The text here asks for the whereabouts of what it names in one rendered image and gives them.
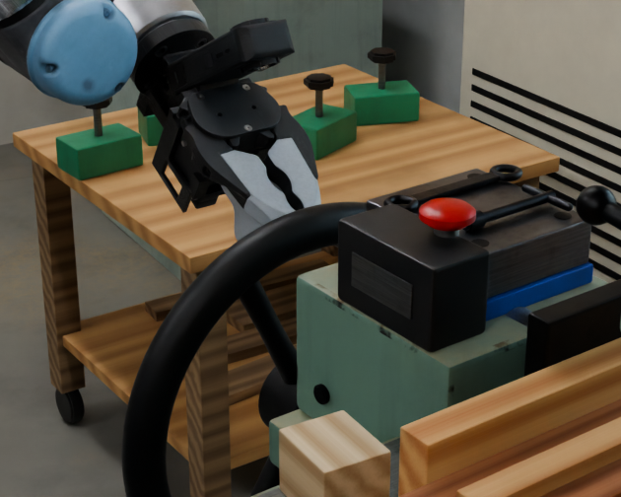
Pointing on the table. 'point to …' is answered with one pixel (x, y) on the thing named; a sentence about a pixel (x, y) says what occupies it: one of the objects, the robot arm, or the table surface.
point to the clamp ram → (571, 325)
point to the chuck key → (518, 206)
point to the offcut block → (332, 460)
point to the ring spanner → (457, 186)
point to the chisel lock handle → (601, 208)
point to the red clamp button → (447, 214)
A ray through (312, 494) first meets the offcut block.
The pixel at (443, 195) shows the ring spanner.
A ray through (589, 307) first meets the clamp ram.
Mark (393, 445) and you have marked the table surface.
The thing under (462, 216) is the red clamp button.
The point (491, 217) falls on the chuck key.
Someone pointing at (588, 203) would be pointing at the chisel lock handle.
